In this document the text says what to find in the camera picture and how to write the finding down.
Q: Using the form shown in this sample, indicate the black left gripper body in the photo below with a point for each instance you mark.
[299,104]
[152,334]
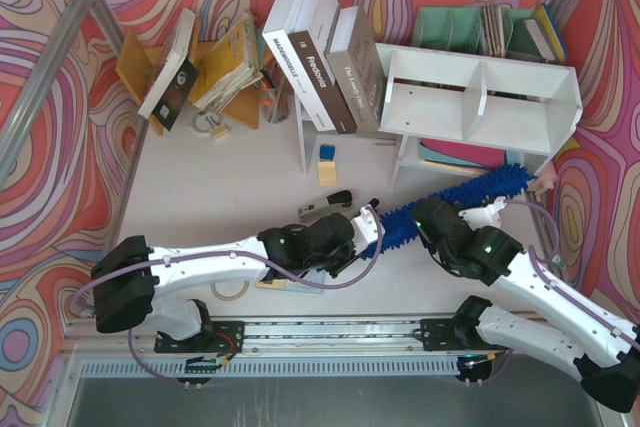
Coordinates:
[345,245]

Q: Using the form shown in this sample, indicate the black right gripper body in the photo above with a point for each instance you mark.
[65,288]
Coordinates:
[426,226]

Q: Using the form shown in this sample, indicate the blue microfiber duster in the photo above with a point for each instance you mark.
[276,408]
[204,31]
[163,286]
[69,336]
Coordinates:
[508,180]

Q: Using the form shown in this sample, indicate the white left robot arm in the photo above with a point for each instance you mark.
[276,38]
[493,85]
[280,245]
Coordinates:
[139,285]

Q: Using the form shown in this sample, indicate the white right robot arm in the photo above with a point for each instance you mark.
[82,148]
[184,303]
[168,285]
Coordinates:
[598,349]

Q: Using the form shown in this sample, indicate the white bookshelf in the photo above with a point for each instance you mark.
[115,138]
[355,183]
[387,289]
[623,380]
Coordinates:
[527,109]

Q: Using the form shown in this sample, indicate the yellow and blue calculator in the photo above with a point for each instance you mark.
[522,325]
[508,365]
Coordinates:
[287,285]

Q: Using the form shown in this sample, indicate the grey and black stapler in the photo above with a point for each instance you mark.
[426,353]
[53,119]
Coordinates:
[337,202]

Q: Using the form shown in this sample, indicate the coloured paper sheets stack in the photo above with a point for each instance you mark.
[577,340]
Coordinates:
[464,158]

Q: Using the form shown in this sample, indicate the blue eraser block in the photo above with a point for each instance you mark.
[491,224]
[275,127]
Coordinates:
[327,153]

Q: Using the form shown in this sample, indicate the small white side shelf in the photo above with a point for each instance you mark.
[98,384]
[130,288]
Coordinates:
[307,135]

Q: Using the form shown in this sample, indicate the pink pig figurine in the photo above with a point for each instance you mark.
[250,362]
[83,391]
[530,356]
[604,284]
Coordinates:
[544,182]

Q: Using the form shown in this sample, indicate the clear pencil cup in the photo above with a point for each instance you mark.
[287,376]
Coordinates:
[274,93]

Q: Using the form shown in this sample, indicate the small brass padlock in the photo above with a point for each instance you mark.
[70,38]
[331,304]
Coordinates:
[210,124]

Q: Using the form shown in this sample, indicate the grey Lonely Ones book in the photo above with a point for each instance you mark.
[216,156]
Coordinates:
[357,68]

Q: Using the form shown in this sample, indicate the yellow worn books stack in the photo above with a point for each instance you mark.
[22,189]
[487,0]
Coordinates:
[229,67]

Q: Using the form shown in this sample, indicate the mint green file organizer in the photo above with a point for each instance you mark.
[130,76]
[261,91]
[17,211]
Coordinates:
[489,31]

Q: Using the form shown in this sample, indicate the black and white leaning book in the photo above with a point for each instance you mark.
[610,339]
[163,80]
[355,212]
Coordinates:
[172,75]

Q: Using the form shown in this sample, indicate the blue yellow book in organizer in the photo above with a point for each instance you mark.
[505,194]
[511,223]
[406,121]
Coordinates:
[542,15]

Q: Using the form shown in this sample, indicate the brown Fredonia book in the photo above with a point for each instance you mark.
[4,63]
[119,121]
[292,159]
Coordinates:
[310,38]

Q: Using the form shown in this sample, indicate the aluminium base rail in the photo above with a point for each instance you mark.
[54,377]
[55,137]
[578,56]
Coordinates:
[254,347]

